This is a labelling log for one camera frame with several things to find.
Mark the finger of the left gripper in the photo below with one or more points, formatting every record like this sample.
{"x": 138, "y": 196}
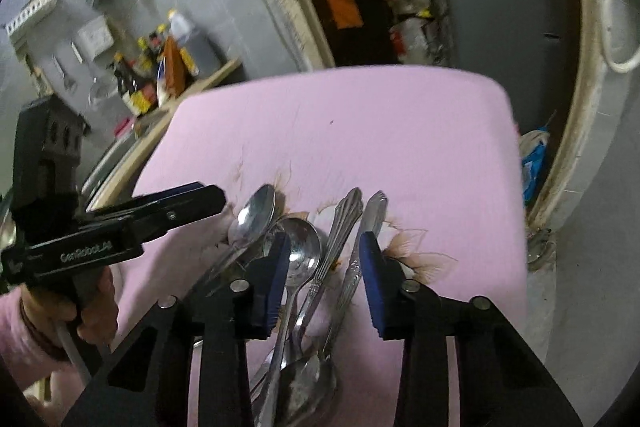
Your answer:
{"x": 173, "y": 191}

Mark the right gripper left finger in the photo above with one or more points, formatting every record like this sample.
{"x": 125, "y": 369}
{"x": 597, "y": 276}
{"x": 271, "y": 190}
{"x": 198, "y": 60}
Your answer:
{"x": 146, "y": 380}

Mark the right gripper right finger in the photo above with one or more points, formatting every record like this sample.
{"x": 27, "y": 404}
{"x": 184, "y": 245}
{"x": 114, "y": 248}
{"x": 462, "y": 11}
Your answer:
{"x": 501, "y": 382}

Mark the ornate handle spoon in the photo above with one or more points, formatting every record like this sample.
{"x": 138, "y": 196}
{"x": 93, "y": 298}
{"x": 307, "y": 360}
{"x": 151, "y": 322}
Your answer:
{"x": 307, "y": 299}

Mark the steel spoon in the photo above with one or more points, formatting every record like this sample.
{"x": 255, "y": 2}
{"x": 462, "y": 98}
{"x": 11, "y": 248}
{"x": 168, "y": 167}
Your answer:
{"x": 303, "y": 260}
{"x": 309, "y": 384}
{"x": 250, "y": 224}

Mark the left hand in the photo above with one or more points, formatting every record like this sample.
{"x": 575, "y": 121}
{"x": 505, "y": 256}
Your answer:
{"x": 98, "y": 317}

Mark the pink sponge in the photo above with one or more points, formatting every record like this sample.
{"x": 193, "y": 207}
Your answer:
{"x": 123, "y": 127}

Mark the white snack packet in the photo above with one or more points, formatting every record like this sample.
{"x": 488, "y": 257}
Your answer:
{"x": 162, "y": 90}

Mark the dark sauce bottle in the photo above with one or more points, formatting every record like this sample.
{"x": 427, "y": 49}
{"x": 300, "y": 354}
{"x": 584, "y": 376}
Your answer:
{"x": 129, "y": 88}

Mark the orange spice packet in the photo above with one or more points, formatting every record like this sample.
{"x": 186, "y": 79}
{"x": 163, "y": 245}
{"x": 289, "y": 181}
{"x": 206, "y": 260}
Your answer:
{"x": 175, "y": 69}

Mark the white tissue box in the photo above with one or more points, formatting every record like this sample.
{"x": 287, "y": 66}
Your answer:
{"x": 95, "y": 37}

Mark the pink floral tablecloth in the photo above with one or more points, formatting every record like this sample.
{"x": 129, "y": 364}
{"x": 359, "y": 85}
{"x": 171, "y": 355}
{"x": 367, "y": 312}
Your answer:
{"x": 441, "y": 144}

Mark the grey refrigerator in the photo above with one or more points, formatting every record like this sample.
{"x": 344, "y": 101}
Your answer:
{"x": 527, "y": 46}

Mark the wire mesh strainer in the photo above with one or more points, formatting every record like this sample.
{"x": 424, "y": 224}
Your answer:
{"x": 102, "y": 86}

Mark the white wall basket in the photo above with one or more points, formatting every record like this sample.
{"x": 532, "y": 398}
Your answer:
{"x": 28, "y": 18}

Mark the wooden door frame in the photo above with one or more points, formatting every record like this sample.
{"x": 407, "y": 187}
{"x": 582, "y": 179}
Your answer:
{"x": 377, "y": 32}

